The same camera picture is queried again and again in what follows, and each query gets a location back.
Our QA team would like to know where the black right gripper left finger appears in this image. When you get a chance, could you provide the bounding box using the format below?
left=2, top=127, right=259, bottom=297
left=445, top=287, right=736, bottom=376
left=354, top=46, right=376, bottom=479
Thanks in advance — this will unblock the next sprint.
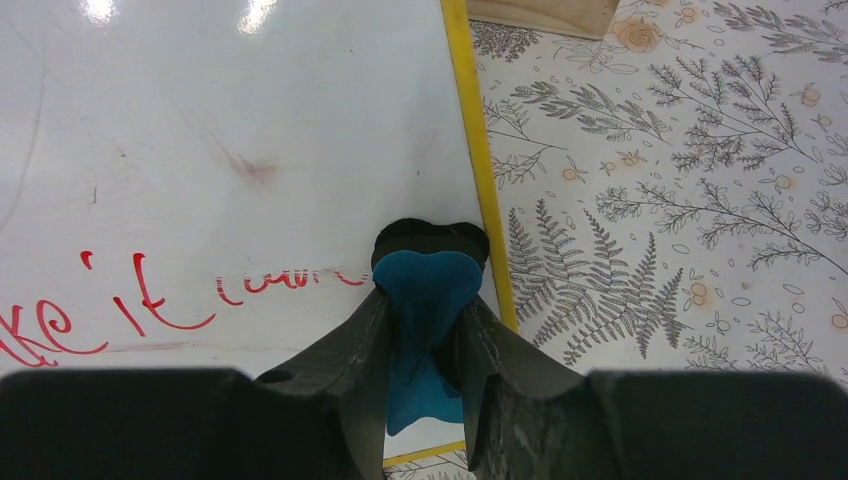
left=255, top=289, right=391, bottom=479

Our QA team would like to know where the yellow framed whiteboard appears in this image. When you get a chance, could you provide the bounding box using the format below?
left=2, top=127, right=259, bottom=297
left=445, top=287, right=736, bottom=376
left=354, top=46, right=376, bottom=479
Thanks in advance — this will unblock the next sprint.
left=1, top=1, right=510, bottom=479

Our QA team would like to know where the wooden clothes rack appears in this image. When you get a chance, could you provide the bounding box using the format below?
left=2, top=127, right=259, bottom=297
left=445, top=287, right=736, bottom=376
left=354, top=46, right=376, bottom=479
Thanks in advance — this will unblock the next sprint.
left=466, top=0, right=620, bottom=40

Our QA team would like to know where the blue whiteboard eraser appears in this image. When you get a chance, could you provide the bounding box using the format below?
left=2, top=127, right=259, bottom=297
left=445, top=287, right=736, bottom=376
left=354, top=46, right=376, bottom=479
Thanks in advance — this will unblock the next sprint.
left=371, top=218, right=490, bottom=436

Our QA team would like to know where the floral table mat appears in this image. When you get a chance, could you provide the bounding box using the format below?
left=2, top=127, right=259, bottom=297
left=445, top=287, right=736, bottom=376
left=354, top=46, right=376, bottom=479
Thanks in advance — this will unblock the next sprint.
left=382, top=0, right=848, bottom=480

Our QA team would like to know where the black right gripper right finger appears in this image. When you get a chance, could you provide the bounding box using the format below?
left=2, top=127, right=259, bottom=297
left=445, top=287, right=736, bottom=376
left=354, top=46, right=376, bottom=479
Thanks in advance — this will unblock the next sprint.
left=457, top=299, right=620, bottom=479

